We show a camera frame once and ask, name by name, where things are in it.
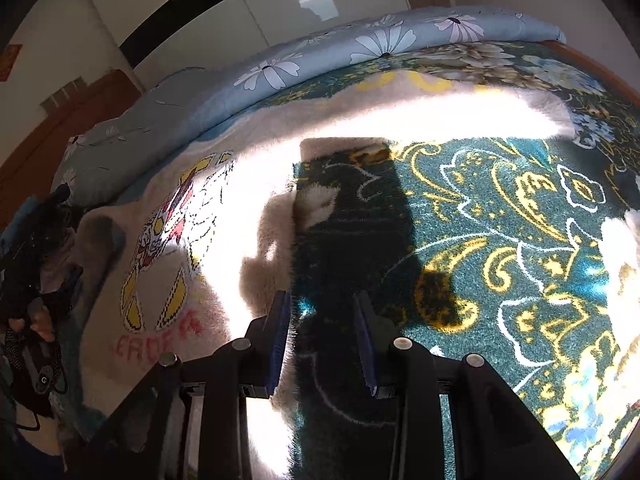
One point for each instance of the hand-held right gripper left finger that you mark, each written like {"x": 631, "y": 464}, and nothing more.
{"x": 281, "y": 340}

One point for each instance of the wooden bed headboard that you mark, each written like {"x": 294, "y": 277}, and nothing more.
{"x": 50, "y": 132}

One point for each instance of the person's left hand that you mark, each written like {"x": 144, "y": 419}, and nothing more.
{"x": 40, "y": 324}

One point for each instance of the teal gold patterned blanket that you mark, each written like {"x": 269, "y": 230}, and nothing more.
{"x": 500, "y": 240}

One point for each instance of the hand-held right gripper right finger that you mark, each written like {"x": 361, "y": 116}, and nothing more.
{"x": 366, "y": 347}

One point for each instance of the white wardrobe with black stripe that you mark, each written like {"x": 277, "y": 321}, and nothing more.
{"x": 200, "y": 10}

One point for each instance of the blue daisy print quilt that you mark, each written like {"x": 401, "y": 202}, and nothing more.
{"x": 350, "y": 47}

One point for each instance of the wooden bed frame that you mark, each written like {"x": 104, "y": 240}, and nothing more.
{"x": 595, "y": 67}

